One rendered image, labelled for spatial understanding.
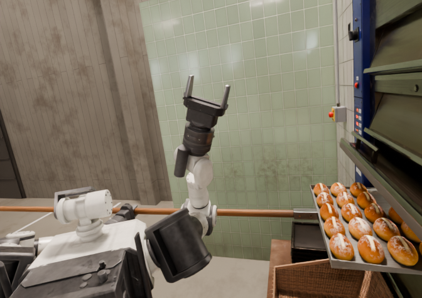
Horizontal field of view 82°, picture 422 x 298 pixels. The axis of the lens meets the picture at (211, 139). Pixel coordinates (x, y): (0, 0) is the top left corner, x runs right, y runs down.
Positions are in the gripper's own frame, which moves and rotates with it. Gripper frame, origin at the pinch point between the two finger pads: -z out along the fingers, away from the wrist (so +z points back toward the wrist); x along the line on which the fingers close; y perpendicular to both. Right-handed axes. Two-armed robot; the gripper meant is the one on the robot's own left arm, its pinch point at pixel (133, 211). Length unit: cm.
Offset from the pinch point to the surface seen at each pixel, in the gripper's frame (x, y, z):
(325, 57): -68, 107, -122
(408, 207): -23, 98, 36
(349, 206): -4, 95, -1
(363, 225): -4, 96, 11
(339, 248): -3, 87, 22
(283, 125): -17, 72, -123
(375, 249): -3, 96, 23
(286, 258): 61, 68, -54
